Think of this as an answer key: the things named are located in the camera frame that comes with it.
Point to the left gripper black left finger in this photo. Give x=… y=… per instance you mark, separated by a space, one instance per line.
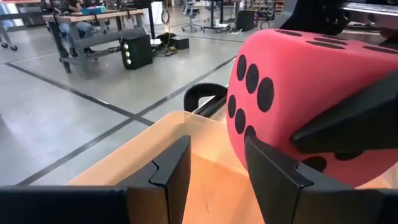
x=62 y=205

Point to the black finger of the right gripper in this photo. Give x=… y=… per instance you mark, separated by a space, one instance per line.
x=314 y=15
x=357 y=127

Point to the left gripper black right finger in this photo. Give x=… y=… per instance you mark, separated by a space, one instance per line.
x=280 y=193

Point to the large red foam die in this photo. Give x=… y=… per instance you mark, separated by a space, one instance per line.
x=295 y=77

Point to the black computer tower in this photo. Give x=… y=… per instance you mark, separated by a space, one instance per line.
x=247 y=20

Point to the orange translucent plastic bin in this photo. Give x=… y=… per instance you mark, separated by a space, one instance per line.
x=211 y=193

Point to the grey office chair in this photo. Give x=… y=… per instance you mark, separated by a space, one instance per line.
x=188 y=9

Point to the small black box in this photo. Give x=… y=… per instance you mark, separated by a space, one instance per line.
x=179 y=43

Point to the black computer tower lit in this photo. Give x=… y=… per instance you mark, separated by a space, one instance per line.
x=140 y=51

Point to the person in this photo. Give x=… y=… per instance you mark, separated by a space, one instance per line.
x=84 y=28

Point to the wooden top workbench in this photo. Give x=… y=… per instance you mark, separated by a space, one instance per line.
x=102 y=15

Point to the grey wheeled cart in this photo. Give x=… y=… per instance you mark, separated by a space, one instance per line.
x=18 y=16

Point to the teal box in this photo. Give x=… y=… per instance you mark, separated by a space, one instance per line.
x=93 y=10

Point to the silver metal frame bar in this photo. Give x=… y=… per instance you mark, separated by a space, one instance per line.
x=373 y=9

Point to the black table edge rail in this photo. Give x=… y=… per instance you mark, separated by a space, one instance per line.
x=211 y=107

